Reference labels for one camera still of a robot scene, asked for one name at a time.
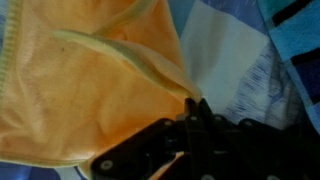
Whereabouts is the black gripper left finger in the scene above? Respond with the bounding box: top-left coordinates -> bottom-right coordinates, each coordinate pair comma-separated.
91,97 -> 203,180

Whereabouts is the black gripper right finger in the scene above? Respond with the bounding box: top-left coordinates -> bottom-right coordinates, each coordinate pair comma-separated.
199,97 -> 320,180

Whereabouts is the teal navy striped cloth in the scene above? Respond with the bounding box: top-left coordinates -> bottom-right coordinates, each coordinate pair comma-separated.
256,0 -> 320,134

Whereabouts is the yellow towel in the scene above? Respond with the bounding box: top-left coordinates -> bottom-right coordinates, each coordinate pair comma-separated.
0,0 -> 203,180

